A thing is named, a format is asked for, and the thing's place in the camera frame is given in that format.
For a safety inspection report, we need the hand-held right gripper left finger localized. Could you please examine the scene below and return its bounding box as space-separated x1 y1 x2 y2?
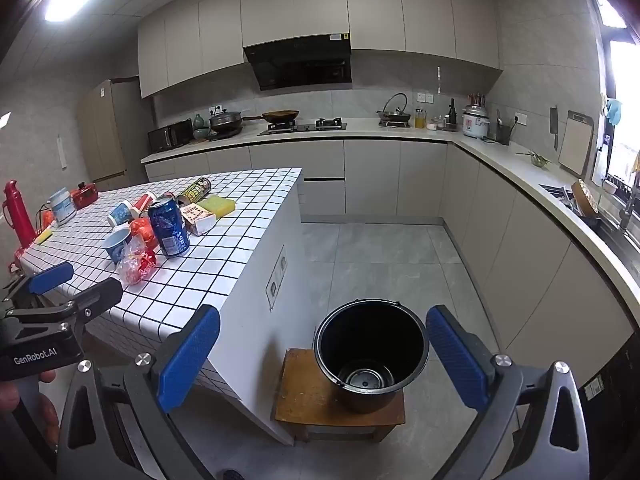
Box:
56 304 222 480

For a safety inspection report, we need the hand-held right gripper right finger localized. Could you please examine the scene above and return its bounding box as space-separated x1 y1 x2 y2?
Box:
425 304 591 480

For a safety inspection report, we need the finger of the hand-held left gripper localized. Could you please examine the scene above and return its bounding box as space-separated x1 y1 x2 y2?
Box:
0 261 75 312
5 277 124 356

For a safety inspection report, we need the clear red plastic bag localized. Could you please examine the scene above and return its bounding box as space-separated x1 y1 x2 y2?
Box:
116 238 157 286

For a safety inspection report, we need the blue paper cup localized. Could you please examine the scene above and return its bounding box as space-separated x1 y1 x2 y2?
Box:
106 200 141 227
102 225 133 265

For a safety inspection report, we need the red snack packet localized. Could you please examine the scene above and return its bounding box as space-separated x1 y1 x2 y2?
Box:
131 217 158 251

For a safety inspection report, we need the black plastic bucket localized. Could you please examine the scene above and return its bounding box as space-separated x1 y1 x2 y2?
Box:
312 299 430 415

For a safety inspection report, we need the blue soda can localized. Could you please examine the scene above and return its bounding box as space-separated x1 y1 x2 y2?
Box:
147 196 192 259

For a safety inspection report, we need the small cardboard box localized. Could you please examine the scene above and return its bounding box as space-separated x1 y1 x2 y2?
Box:
179 203 217 237

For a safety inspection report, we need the yellow black tin can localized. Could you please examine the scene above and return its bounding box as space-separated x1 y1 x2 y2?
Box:
175 177 213 207

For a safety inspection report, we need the large yellow green sponge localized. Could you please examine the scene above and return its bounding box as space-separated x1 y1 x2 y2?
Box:
198 194 237 219

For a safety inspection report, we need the person's left hand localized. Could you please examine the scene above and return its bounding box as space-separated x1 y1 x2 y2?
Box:
0 367 60 446

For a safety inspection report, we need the white kitchen island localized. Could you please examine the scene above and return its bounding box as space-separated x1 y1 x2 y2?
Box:
10 167 306 447

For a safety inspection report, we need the red thermos flask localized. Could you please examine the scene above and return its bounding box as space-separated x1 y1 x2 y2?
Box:
2 180 37 250

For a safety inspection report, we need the white blue round container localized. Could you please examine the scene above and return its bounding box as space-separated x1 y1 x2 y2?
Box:
49 187 76 226

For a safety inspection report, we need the small red appliance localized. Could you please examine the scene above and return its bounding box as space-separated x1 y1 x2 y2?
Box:
70 182 99 210

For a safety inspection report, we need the island power outlet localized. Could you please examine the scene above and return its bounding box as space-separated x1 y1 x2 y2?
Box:
265 245 288 311

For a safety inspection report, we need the low wooden stool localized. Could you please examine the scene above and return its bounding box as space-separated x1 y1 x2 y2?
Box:
274 347 407 443

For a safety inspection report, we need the beige refrigerator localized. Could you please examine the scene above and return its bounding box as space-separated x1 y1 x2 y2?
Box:
75 79 151 192

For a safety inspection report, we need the black built-in dishwasher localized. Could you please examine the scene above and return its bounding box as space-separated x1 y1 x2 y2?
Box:
575 330 640 480

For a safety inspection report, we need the black microwave oven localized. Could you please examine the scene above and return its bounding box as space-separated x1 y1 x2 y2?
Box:
147 119 194 153

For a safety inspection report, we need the kitchen sink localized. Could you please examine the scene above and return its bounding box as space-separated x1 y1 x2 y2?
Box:
540 182 640 261

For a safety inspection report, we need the round wooden board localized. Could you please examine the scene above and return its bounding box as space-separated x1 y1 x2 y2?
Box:
571 178 601 218

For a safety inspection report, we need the green plant in bowl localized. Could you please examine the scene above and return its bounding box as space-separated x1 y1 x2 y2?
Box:
516 150 552 168

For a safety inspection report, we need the black lidded pot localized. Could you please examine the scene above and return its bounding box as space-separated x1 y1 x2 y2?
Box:
209 108 244 134

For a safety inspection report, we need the steel sink faucet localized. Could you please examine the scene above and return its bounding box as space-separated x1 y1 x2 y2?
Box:
617 180 640 233

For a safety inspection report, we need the white rice cooker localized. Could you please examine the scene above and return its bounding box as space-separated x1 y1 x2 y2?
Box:
461 105 491 139

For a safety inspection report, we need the beige cutting board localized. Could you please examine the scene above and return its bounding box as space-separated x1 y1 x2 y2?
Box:
557 110 596 177

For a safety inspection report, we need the brown wok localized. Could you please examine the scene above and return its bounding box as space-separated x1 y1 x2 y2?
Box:
242 110 301 125

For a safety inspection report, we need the black gas stove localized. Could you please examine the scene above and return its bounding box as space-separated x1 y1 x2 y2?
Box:
257 117 348 136

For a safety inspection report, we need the blue rubber glove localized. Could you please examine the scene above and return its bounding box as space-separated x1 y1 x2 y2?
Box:
602 95 623 127

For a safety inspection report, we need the kitchen window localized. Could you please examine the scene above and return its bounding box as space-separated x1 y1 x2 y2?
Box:
580 0 640 196

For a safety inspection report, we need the black range hood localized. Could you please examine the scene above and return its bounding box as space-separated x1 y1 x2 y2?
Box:
243 32 353 92

